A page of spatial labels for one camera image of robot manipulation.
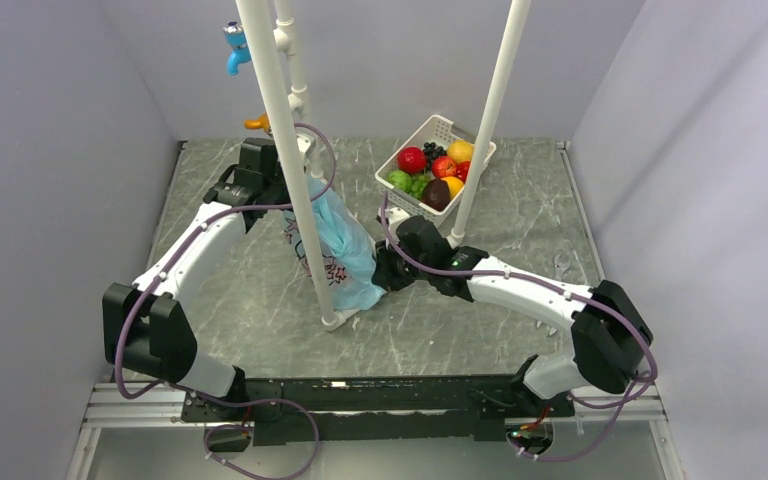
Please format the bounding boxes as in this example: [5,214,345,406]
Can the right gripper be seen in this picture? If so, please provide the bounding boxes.
[371,235,432,292]

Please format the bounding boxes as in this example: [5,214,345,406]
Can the blue plastic bag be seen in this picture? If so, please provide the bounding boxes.
[306,177,385,311]

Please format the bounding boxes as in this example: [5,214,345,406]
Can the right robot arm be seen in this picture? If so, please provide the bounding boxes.
[373,215,657,415]

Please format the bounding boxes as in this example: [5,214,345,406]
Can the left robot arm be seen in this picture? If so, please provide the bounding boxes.
[102,138,291,420]

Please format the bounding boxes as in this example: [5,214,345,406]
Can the green fake fruit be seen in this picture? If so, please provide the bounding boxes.
[386,169,414,193]

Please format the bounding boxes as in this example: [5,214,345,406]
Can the dark fake avocado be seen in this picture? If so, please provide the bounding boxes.
[420,178,451,212]

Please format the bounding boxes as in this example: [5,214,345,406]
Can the green fake grapes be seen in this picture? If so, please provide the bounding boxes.
[409,173,431,200]

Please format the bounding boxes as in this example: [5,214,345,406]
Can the red fake apple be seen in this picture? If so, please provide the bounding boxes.
[396,146,427,175]

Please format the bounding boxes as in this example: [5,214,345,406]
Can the orange fake fruit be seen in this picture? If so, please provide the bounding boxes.
[442,176,464,200]

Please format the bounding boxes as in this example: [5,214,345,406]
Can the dark fake grapes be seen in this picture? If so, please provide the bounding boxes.
[423,142,447,167]

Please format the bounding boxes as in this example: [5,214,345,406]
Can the red fake peach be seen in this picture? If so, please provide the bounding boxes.
[431,156,458,178]

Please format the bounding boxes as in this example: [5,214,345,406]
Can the small red fake fruit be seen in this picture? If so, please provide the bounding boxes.
[456,161,471,183]

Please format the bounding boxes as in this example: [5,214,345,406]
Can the yellow fake lemon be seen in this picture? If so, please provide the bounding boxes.
[447,140,474,164]

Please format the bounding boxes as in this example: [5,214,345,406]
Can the orange toy faucet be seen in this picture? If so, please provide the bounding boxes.
[243,113,271,134]

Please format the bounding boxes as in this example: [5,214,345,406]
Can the blue toy faucet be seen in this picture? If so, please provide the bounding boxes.
[222,21,251,76]

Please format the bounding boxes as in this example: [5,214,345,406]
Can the metal wrench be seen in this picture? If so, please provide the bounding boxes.
[553,252,572,282]

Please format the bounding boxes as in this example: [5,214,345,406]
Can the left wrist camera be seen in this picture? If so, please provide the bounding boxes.
[296,132,317,161]

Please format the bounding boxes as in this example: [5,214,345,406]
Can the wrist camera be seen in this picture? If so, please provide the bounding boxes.
[385,207,411,229]
[296,132,317,161]

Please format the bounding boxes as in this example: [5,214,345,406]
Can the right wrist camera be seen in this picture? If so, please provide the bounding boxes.
[385,207,411,229]

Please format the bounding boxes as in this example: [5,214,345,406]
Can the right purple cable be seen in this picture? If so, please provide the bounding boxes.
[379,192,659,464]

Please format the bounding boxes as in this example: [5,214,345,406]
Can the purple cable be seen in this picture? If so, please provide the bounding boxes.
[113,123,338,480]
[379,192,659,464]

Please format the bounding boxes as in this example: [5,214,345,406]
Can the white PVC pipe frame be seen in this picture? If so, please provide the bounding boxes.
[236,1,531,331]

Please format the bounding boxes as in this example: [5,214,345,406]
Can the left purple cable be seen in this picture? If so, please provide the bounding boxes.
[113,123,338,480]

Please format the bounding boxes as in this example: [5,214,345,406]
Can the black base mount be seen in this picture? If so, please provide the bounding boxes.
[181,374,575,446]

